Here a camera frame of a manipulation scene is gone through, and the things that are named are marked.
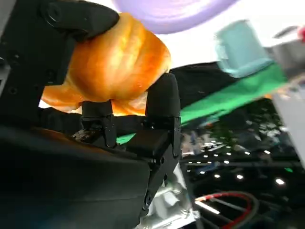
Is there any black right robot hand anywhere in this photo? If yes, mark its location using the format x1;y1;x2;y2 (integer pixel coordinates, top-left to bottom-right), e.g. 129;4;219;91
0;0;182;229

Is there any red cable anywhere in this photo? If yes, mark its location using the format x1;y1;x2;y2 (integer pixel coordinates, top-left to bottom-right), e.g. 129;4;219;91
197;192;253;229

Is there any silver metal frame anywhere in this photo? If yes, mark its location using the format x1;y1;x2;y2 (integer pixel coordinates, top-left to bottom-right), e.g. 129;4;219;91
142;164;202;229

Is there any green cloth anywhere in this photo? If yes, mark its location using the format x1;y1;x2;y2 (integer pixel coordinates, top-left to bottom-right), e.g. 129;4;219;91
116;63;288;145

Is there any lilac plate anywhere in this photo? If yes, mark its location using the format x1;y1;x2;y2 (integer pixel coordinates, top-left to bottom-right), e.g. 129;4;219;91
113;0;239;34

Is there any grey machine housing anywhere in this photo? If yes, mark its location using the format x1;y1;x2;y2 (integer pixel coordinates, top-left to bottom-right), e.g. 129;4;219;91
264;25;305;150

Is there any orange white toy bread roll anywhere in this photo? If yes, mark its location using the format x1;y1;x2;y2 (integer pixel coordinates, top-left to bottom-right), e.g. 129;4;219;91
41;11;172;117

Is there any pale green mug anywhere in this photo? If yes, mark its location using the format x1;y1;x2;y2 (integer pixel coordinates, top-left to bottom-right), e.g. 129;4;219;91
213;20;275;78

